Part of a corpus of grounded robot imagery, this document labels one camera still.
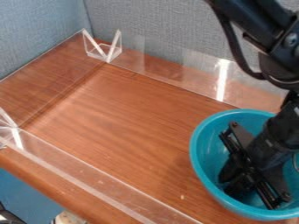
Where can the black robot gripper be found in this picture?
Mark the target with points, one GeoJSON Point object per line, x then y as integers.
{"type": "Point", "coordinates": [256, 166]}

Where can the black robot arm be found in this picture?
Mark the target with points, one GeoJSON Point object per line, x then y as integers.
{"type": "Point", "coordinates": [262, 32]}

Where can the blue plastic bowl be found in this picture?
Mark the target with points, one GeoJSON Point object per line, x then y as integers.
{"type": "Point", "coordinates": [209, 155]}

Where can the clear acrylic front barrier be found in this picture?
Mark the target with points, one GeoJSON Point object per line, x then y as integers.
{"type": "Point", "coordinates": [109, 189]}

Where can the clear acrylic barrier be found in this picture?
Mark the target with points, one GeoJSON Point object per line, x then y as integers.
{"type": "Point", "coordinates": [109, 189]}
{"type": "Point", "coordinates": [198, 72]}

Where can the clear acrylic back barrier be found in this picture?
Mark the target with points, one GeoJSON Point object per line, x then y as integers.
{"type": "Point", "coordinates": [198, 72]}

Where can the clear acrylic corner bracket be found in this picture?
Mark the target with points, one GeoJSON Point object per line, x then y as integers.
{"type": "Point", "coordinates": [101, 51]}

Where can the clear acrylic left bracket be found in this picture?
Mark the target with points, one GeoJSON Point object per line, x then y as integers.
{"type": "Point", "coordinates": [10, 131]}

